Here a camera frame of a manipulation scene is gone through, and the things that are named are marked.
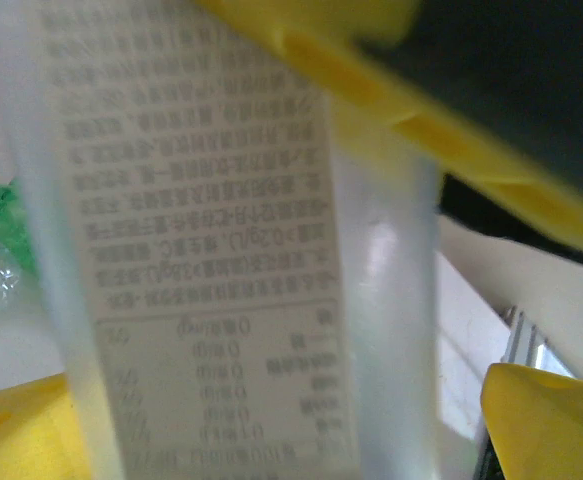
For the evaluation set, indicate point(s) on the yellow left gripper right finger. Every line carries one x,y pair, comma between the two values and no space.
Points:
551,430

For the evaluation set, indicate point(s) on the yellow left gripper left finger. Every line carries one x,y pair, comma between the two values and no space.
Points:
21,440

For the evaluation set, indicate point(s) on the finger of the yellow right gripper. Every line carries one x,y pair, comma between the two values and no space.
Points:
351,75

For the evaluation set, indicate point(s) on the bottle white blue label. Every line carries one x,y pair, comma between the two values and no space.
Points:
211,250

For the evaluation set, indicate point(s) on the green bottle yellow cap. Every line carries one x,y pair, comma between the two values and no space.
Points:
6,215

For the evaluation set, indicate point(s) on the aluminium finned profile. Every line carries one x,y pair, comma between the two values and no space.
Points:
526,345

